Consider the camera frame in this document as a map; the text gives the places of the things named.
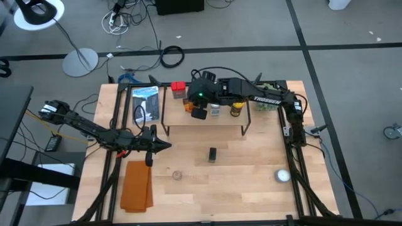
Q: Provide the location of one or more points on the green black pepper tin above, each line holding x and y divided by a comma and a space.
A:
212, 155

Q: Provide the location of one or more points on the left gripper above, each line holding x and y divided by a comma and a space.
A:
147, 139

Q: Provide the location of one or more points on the black aluminium rig frame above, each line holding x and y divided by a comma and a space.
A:
141, 83

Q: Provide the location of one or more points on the potted green plant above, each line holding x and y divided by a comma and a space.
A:
267, 107

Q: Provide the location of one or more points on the orange taco seasoning packet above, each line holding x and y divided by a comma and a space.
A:
189, 107

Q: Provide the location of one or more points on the everything bagel seasoning jar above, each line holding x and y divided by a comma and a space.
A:
215, 110

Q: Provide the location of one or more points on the white box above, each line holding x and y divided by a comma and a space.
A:
47, 194

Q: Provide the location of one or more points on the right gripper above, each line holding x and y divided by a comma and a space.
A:
201, 91

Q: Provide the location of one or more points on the floor lamp with round base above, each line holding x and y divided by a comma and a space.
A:
80, 62

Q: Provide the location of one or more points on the orange folded cloth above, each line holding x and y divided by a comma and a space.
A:
136, 188

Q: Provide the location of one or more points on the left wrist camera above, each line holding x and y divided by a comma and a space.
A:
149, 160

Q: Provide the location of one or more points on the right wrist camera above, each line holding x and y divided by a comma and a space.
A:
199, 113

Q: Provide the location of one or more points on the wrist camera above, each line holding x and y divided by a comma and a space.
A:
149, 160
199, 113

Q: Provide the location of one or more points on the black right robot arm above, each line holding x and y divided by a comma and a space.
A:
267, 99

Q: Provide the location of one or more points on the grey caster wheel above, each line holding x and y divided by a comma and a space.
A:
391, 132

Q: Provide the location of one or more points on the black power adapter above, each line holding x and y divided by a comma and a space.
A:
53, 143

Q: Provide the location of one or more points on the black box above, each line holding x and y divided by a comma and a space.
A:
179, 6

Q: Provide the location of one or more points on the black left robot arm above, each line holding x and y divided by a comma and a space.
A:
78, 122

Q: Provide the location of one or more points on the chili onion jar yellow lid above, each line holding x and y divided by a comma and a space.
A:
237, 110

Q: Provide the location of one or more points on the smoked paprika tin red lid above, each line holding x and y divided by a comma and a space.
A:
178, 86

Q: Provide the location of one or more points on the black desk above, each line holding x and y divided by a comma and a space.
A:
12, 119

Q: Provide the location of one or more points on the black short rod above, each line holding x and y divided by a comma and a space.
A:
318, 128

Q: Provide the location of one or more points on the small glass jar cork lid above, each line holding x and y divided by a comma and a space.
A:
177, 175

